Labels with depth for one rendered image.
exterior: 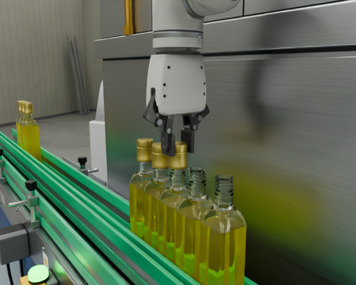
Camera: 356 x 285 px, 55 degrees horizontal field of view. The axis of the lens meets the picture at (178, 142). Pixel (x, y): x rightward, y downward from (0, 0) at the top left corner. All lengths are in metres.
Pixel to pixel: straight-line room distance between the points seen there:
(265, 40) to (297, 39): 0.06
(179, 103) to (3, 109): 9.38
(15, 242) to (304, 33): 0.93
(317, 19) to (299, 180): 0.25
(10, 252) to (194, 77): 0.78
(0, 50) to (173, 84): 9.42
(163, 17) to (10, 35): 9.65
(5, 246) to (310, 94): 0.90
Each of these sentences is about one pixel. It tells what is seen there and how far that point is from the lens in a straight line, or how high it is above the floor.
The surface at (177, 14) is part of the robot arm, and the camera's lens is 0.56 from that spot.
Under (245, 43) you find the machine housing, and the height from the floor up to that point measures 1.52.
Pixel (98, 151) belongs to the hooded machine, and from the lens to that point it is 3.05.
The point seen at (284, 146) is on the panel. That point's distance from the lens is 0.60.
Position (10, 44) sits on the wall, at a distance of 10.13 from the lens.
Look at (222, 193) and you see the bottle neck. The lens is 0.52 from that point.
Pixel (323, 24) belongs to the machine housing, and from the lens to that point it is 0.57.
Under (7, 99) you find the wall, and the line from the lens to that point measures 9.97.
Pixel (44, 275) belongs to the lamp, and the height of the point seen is 1.01.
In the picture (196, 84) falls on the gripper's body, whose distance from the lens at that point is 0.59.
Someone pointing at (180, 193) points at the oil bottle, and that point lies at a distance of 0.61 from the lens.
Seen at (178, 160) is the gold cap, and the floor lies 1.32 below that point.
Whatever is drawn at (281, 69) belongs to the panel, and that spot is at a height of 1.47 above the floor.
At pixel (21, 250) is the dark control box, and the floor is 0.96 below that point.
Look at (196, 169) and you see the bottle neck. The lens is 0.58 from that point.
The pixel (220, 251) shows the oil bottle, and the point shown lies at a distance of 0.54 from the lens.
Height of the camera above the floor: 1.47
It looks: 12 degrees down
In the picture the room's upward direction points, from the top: straight up
